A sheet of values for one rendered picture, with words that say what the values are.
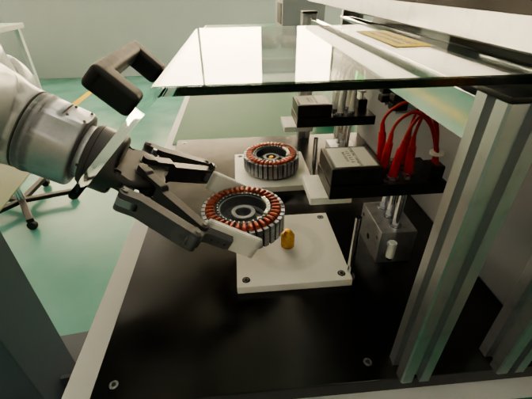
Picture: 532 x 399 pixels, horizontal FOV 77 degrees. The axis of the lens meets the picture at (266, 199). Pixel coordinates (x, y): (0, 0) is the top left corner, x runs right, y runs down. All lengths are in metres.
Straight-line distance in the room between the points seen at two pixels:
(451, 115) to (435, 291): 0.13
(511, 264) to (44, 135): 0.53
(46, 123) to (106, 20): 4.98
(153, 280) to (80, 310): 1.13
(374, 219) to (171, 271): 0.29
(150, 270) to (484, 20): 0.45
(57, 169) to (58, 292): 1.35
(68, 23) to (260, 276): 5.25
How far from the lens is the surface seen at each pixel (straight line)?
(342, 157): 0.43
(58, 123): 0.41
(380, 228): 0.48
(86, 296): 1.65
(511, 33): 0.26
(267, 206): 0.44
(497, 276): 0.52
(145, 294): 0.47
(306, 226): 0.53
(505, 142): 0.24
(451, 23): 0.31
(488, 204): 0.27
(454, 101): 0.28
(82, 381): 0.45
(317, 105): 0.62
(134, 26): 5.28
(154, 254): 0.53
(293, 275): 0.45
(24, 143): 0.41
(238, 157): 0.74
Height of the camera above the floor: 1.11
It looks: 33 degrees down
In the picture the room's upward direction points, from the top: 1 degrees counter-clockwise
